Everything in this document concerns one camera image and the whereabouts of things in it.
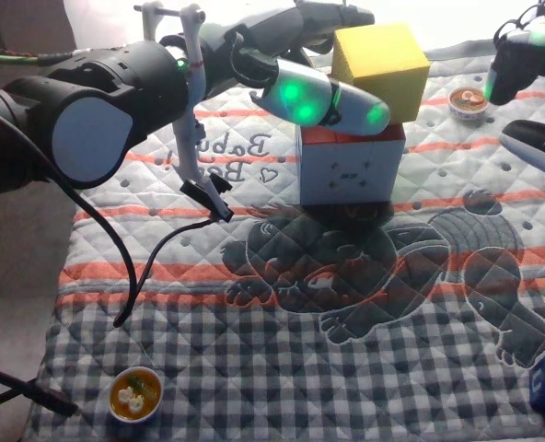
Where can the yellow block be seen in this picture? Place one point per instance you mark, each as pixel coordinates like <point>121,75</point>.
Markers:
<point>392,78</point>

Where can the Rubik's cube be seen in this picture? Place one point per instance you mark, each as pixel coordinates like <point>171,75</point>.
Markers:
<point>346,175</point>

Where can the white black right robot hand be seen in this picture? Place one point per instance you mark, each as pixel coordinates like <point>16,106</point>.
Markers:
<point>512,69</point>

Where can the toy bowl of orange soup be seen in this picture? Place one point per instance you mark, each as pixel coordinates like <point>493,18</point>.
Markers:
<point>134,396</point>

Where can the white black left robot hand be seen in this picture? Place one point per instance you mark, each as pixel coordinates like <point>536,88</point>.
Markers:
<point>300,92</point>

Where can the toy bowl with egg halves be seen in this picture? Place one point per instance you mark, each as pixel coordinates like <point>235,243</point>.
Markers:
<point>468,103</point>

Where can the black stand leg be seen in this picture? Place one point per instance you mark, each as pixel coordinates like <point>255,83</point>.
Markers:
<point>38,393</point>

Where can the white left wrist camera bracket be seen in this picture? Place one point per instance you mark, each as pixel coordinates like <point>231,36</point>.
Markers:
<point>190,138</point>

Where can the grey quilt with bear print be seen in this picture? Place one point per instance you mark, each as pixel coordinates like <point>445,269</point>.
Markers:
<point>392,368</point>

